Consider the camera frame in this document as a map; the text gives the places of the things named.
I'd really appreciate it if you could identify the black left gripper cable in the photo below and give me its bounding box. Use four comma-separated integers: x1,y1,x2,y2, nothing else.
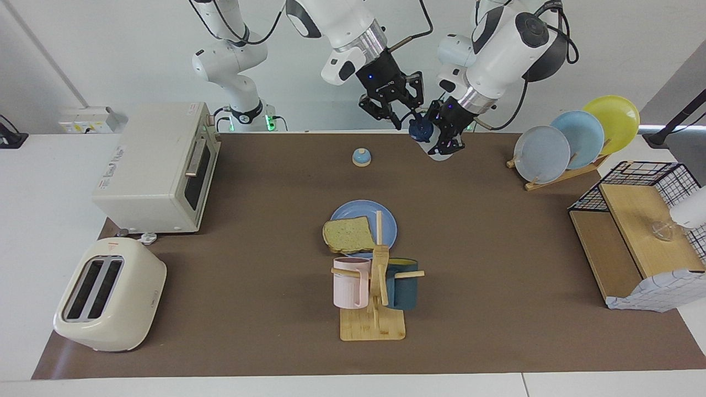
469,0,580,132

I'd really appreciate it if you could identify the wooden mug tree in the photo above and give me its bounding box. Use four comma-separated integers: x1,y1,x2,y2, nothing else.
331,210,425,341

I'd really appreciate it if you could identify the white checkered cloth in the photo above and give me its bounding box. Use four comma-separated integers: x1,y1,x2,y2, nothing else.
606,269,706,313

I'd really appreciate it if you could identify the yellow round plate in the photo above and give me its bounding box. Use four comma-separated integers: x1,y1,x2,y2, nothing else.
582,95,640,156

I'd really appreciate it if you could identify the black clamp with cable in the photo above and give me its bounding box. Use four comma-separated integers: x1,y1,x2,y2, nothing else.
0,114,29,149

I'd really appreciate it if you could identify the clear glass cup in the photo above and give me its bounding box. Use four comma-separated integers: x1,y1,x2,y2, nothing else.
648,219,675,242

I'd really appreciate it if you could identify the brown table mat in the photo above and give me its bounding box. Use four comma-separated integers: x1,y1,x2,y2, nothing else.
31,131,706,380

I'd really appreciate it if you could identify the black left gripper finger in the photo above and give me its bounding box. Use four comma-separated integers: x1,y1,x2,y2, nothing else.
426,98,448,128
436,126,467,158

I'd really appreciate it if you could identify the pink mug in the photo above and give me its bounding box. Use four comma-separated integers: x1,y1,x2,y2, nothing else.
333,257,371,309

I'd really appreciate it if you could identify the wooden plate rack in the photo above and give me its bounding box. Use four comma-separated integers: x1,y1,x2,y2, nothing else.
506,152,612,192

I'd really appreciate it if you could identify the cream two-slot toaster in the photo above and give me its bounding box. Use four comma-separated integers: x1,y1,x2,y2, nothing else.
53,238,167,353

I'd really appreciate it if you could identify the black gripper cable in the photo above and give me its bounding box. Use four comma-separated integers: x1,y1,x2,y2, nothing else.
469,0,580,132
190,0,434,56

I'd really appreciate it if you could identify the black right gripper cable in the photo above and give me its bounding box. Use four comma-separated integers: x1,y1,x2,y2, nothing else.
190,0,434,56

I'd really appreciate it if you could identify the white toaster oven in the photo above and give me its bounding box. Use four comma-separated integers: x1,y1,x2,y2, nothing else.
92,101,221,234

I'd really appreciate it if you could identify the white bottle with blue cap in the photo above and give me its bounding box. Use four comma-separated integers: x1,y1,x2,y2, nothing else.
408,113,461,162

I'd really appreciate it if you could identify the white power strip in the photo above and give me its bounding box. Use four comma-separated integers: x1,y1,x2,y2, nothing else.
58,106,119,135

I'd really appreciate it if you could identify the black camera stand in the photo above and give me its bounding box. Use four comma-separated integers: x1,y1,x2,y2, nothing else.
643,88,706,148

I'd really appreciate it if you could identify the wooden shelf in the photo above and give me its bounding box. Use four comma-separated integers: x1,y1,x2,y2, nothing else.
568,182,706,309

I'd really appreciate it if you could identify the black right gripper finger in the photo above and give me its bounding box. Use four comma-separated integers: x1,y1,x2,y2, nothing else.
359,94,402,131
400,71,425,115

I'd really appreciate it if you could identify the dark teal mug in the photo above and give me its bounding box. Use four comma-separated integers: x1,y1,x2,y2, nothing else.
384,258,420,310

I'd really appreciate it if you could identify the toasted bread slice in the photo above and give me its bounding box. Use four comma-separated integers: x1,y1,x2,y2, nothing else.
322,216,376,255

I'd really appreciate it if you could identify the white plastic cylinder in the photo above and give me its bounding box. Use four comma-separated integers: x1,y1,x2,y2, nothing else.
670,186,706,229

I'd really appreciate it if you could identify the black wire basket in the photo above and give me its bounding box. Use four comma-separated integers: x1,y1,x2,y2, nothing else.
568,161,706,262

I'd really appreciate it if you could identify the grey round plate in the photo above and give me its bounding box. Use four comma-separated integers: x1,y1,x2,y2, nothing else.
514,125,571,184

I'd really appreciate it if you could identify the light blue round plate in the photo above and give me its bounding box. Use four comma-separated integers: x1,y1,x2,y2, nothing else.
550,110,606,170

